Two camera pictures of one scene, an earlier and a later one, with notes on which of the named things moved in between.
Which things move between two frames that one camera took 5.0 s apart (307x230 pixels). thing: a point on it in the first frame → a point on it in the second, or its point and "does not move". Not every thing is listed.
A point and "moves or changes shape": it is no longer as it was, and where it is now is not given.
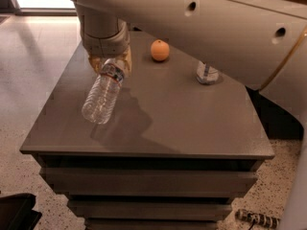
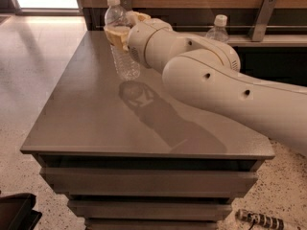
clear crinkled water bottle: (101, 103) moves or changes shape
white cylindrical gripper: (103, 46) → (136, 42)
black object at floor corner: (16, 212) does not move
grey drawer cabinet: (173, 155) does not move
